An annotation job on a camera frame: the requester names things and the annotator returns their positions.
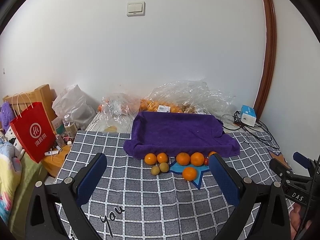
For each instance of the white blue box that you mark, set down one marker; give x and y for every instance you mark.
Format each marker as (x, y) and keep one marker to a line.
(248, 116)

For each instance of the white power strip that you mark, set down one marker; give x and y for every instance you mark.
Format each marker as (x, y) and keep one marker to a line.
(11, 137)

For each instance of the colourful blanket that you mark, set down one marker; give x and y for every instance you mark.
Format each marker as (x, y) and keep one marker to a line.
(11, 171)

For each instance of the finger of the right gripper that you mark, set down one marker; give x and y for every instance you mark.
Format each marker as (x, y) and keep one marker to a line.
(303, 161)

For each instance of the brown wooden door frame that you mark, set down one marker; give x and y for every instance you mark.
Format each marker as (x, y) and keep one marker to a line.
(269, 58)

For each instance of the white wall switch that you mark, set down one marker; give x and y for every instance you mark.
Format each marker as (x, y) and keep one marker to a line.
(135, 9)

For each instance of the clear bag of oranges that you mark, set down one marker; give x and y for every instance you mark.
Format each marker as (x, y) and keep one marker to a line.
(192, 97)

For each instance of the purple towel covered tray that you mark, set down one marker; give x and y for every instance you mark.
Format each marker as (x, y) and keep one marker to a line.
(173, 133)

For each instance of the wooden side table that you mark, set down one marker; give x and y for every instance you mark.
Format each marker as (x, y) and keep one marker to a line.
(54, 163)

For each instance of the small orange mandarin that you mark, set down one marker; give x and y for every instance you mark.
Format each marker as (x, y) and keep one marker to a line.
(162, 158)

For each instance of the large orange mandarin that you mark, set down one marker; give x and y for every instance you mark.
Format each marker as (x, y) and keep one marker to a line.
(197, 159)

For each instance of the white plastic bag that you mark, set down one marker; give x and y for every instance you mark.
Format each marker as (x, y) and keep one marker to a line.
(73, 101)

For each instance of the clear plastic bottle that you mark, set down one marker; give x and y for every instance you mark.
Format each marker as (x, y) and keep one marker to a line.
(70, 126)

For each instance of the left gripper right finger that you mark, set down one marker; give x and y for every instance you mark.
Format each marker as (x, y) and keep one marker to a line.
(272, 220)

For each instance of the right hand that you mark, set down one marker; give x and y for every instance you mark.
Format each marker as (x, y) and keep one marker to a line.
(295, 219)

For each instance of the oval orange kumquat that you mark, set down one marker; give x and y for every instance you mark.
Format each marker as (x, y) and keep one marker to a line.
(212, 153)

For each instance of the grey checkered table cloth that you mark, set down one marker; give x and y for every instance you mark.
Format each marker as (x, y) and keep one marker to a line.
(130, 203)

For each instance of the red paper shopping bag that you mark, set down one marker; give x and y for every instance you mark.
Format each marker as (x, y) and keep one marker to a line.
(34, 130)

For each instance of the purple plush toy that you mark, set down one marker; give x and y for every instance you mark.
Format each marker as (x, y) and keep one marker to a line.
(6, 116)

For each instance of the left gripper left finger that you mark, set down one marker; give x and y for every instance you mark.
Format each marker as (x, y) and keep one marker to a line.
(43, 220)

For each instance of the green-yellow small fruit back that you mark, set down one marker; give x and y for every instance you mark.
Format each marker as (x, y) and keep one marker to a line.
(164, 167)

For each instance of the clear plastic bag left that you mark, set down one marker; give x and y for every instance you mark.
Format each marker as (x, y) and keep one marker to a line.
(118, 111)

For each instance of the green-yellow small fruit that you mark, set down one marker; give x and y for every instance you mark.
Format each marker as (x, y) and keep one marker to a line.
(155, 170)
(164, 167)

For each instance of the green-yellow small fruit front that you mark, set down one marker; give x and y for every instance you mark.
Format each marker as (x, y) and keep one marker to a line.
(155, 170)

